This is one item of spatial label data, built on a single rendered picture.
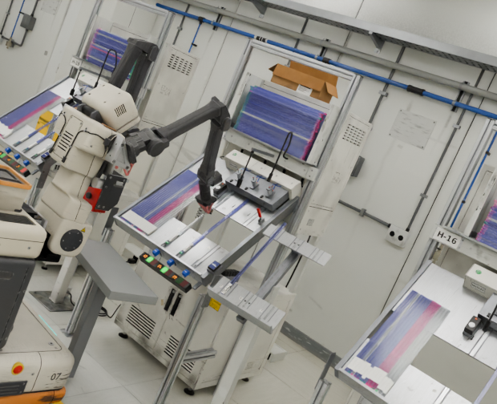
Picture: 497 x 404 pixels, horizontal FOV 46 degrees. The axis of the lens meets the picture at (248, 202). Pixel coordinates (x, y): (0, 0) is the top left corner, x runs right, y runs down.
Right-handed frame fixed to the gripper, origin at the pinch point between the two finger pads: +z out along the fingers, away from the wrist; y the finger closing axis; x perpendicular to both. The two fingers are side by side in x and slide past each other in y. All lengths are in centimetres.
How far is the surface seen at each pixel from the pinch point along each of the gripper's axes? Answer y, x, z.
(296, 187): -30.6, -36.9, -7.9
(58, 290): 74, 61, 60
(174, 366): -34, 61, 39
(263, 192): -18.5, -23.8, -6.9
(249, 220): -22.2, -8.5, 0.4
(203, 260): -22.8, 25.9, 2.8
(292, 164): -23, -43, -16
